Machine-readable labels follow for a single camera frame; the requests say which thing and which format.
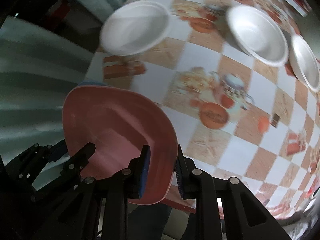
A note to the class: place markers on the pink square plate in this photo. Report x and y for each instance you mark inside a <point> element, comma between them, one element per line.
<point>120,122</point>

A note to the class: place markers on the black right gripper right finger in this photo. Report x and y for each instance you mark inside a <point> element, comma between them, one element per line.
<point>225,209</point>

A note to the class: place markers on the blue square plate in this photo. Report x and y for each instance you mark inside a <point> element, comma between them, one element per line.
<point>92,83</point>

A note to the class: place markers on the pale green curtain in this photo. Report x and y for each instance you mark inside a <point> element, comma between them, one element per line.
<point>46,49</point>

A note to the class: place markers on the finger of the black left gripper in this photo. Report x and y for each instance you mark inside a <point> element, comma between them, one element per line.
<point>38,156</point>
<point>74,166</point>

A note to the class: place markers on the white foam bowl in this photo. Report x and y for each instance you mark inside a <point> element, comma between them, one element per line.
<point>304,63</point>
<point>135,28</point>
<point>258,35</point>

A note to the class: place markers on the patterned checkered tablecloth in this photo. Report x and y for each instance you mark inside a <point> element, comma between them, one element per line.
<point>233,114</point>

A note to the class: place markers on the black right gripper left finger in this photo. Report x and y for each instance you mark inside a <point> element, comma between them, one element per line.
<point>128,183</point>

